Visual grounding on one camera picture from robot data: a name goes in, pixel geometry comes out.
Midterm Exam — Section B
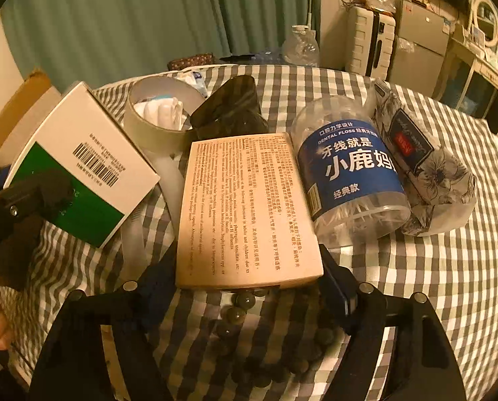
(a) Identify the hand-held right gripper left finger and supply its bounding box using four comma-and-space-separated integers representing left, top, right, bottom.
29, 243, 178, 401

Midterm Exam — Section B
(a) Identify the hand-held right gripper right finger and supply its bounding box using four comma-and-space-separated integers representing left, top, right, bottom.
318, 243, 467, 401

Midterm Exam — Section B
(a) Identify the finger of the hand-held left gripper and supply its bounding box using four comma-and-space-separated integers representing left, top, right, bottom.
0, 169, 75, 223

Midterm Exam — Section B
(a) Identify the green and white box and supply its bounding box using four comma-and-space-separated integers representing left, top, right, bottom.
2, 81, 162, 250

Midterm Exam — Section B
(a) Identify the cardboard box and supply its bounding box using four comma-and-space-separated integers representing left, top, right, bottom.
0, 69, 63, 173

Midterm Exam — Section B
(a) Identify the beige printed medicine box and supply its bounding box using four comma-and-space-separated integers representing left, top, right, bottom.
175, 132, 325, 292

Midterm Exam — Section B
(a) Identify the white tape roll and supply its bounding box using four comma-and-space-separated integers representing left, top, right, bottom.
123, 76, 208, 156

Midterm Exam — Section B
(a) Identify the floral tissue pack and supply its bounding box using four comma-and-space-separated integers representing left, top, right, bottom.
368, 79, 478, 237

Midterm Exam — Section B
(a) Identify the clear plastic packet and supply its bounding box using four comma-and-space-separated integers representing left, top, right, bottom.
121, 150, 185, 289

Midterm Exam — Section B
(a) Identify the grey checked cloth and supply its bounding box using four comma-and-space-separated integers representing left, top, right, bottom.
0, 64, 498, 401

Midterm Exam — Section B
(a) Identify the clear dental floss jar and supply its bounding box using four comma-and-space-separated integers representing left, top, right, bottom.
290, 95, 412, 248

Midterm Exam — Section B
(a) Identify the crumpled white tissue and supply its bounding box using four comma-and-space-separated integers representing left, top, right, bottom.
134, 96, 189, 131

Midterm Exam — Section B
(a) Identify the black glossy case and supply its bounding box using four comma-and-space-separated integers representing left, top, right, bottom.
189, 74, 270, 143

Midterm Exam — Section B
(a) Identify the green curtain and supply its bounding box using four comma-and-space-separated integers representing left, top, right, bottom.
0, 0, 322, 105

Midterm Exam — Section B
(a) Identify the brown spotted bag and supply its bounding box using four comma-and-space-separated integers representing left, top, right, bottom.
167, 53, 214, 72

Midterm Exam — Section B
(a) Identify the blue waste bin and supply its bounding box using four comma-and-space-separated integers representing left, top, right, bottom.
453, 77, 487, 113

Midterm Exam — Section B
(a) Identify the large clear water bottle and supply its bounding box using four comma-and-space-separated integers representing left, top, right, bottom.
282, 25, 320, 68

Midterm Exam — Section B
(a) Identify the white suitcase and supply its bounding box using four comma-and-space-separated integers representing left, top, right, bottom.
346, 6, 396, 79

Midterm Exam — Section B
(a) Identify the silver mini fridge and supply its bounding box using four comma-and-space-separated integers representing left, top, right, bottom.
388, 0, 462, 95

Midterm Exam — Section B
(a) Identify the white dressing table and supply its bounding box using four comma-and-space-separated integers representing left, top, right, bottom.
437, 35, 498, 134

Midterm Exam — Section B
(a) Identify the clear plastic bag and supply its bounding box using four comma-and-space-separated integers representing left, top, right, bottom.
349, 0, 400, 13

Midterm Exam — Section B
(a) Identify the white oval mirror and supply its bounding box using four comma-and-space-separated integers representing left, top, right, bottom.
468, 0, 498, 49

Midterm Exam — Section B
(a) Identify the dark bead bracelet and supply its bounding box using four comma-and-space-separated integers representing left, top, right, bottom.
209, 286, 338, 390

